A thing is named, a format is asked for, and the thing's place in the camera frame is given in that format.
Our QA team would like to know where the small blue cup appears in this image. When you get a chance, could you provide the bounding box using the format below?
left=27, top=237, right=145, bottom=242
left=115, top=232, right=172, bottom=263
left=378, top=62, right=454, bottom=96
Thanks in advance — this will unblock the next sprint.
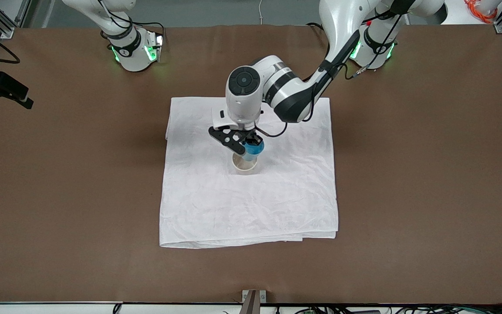
left=241, top=141, right=266, bottom=162

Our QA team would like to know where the white mug black handle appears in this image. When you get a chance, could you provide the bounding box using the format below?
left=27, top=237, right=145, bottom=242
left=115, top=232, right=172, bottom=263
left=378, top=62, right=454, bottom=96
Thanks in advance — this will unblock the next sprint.
left=232, top=152, right=258, bottom=175

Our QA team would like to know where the white folded cloth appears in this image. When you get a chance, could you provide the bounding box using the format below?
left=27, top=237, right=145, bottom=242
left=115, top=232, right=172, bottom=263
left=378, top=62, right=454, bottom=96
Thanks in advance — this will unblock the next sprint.
left=159, top=97, right=339, bottom=249

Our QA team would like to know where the grey metal camera bracket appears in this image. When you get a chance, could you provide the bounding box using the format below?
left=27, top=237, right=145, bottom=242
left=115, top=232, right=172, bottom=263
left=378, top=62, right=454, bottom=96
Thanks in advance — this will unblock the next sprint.
left=241, top=290, right=267, bottom=314

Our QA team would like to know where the black cable bundle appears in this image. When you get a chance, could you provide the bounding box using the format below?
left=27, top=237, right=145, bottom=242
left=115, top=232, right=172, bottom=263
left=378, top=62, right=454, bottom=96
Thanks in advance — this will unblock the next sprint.
left=277, top=304, right=502, bottom=314

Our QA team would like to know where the orange cable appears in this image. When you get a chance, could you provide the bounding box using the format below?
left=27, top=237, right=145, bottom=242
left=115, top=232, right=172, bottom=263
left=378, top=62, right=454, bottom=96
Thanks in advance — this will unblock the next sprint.
left=465, top=0, right=498, bottom=24

